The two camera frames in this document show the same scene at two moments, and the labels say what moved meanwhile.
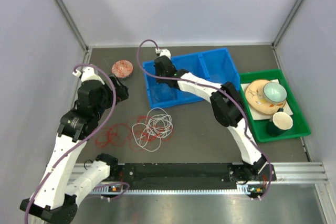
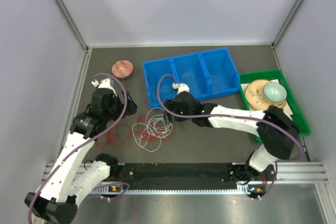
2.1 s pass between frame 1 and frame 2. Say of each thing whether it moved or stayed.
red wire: stayed
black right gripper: moved
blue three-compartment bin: stayed
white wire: stayed
